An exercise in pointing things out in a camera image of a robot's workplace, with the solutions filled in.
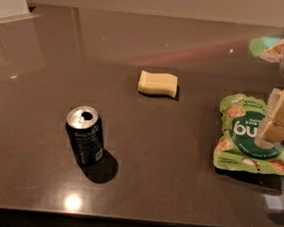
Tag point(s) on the green dang chips bag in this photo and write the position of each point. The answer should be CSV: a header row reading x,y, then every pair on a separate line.
x,y
236,150

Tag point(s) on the yellow sponge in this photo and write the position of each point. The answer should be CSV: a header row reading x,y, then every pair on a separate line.
x,y
157,84

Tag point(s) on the dark blue pepsi can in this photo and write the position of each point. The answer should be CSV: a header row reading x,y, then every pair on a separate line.
x,y
84,129

